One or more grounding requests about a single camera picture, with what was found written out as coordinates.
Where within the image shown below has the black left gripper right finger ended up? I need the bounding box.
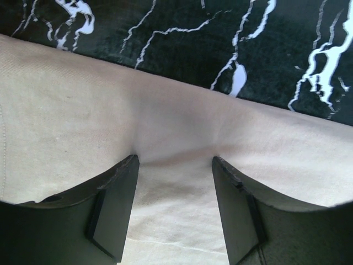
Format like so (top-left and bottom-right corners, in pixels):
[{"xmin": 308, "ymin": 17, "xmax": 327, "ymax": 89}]
[{"xmin": 212, "ymin": 156, "xmax": 352, "ymax": 264}]

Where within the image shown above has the beige t shirt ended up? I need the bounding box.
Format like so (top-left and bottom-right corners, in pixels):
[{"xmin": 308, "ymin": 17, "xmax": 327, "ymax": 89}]
[{"xmin": 1, "ymin": 36, "xmax": 352, "ymax": 264}]

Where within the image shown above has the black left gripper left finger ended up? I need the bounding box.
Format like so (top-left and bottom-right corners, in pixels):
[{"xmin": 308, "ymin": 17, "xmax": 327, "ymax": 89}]
[{"xmin": 1, "ymin": 155, "xmax": 140, "ymax": 264}]

